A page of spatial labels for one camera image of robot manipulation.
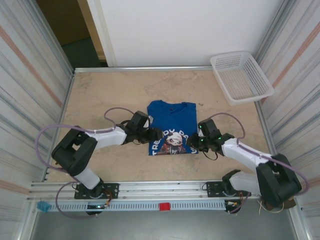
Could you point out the blue t-shirt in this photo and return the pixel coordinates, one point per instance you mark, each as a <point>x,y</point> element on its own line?
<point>172,117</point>

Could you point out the white plastic basket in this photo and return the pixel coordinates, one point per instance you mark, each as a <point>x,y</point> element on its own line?
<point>240,80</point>

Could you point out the small red block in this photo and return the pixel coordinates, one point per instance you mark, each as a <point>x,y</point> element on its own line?
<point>164,207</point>

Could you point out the black controller board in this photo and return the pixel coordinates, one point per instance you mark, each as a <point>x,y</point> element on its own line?
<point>231,203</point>
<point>96,207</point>

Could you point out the brown cloth pouch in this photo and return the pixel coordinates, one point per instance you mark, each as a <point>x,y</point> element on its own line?
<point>291,203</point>

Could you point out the blue tape piece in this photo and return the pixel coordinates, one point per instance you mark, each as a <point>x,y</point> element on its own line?
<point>43,207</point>

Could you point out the brown wooden door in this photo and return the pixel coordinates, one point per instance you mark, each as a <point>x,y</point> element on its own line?
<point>65,22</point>

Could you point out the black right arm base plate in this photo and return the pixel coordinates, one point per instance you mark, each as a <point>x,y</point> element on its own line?
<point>212,188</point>

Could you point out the aluminium mounting rail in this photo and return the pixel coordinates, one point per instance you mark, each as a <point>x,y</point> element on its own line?
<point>162,186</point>

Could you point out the aluminium table frame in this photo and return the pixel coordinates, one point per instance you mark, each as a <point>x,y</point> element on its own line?
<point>155,68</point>

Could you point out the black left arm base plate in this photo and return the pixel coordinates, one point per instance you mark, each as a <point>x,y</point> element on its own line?
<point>112,190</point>

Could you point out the white door frame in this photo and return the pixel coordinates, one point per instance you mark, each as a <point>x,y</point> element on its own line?
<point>102,32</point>

